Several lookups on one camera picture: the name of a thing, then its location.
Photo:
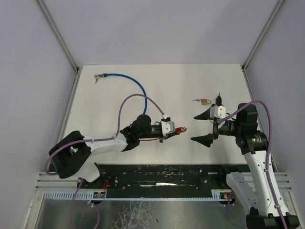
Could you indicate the red cable padlock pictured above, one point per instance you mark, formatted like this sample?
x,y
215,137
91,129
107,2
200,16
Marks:
x,y
178,130

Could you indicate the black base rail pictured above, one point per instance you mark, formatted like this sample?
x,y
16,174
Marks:
x,y
202,176

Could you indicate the aluminium frame post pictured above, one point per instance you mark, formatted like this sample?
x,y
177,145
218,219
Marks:
x,y
267,26
50,21

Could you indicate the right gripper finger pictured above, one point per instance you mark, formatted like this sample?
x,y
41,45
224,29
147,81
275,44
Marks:
x,y
205,115
205,140

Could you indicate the blue cable lock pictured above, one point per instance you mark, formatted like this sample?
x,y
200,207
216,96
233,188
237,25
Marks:
x,y
103,75

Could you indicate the right aluminium frame post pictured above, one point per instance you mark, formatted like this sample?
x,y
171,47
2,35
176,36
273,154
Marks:
x,y
267,26

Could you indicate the left aluminium frame post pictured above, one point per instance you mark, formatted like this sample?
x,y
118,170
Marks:
x,y
50,21

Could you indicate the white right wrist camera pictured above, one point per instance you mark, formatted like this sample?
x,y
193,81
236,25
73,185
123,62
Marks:
x,y
219,112

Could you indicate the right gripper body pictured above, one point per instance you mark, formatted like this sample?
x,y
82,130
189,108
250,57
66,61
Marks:
x,y
215,129

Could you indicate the black padlock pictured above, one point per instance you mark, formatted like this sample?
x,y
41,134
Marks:
x,y
218,100

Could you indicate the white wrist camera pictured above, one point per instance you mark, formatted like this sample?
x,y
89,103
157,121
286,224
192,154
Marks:
x,y
167,126
219,112

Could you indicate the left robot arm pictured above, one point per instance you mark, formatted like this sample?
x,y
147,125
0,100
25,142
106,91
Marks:
x,y
71,156

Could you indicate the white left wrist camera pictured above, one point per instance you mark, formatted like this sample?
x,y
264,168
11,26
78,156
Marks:
x,y
167,126

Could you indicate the small brass padlock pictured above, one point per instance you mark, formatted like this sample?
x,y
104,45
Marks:
x,y
205,101

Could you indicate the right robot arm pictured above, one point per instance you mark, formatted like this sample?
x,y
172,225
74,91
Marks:
x,y
263,204

